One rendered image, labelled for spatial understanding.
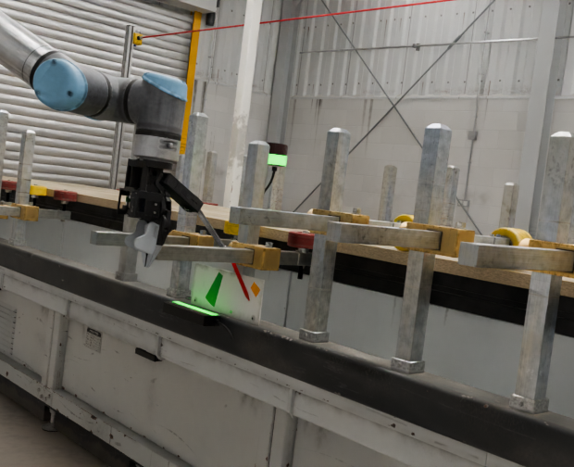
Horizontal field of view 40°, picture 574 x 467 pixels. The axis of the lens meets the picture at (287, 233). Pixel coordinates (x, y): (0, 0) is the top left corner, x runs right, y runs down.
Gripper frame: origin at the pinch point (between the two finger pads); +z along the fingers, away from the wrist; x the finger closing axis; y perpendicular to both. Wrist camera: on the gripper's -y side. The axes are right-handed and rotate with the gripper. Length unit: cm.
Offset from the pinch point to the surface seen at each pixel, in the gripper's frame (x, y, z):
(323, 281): 22.5, -27.0, -0.8
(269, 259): 4.7, -27.3, -2.6
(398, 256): 25, -46, -8
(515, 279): 54, -46, -7
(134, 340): -49, -29, 27
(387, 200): -58, -134, -22
